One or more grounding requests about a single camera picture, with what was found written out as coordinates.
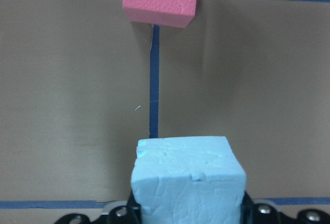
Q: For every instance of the pink foam block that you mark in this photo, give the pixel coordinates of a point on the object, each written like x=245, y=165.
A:
x=174, y=13

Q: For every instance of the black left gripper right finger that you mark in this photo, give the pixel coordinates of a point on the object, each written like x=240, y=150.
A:
x=266, y=212

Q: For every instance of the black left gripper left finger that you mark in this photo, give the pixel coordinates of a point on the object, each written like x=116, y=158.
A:
x=115, y=212

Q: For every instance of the light blue foam block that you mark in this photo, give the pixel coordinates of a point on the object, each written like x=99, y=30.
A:
x=195, y=179

